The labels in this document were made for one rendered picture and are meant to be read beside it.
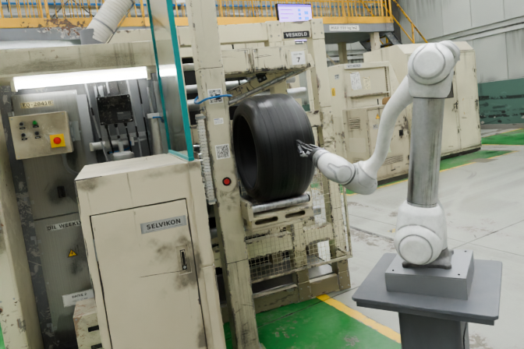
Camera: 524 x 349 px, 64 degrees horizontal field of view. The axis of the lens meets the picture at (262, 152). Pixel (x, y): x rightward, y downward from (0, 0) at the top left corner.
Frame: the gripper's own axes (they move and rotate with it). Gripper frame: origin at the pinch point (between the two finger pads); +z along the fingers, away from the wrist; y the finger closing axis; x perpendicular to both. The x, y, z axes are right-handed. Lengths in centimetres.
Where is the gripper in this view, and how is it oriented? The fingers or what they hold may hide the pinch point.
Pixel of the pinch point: (300, 144)
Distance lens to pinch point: 207.8
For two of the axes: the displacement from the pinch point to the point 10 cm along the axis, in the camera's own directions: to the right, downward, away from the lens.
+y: -9.3, 1.5, -3.3
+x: 0.3, 9.4, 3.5
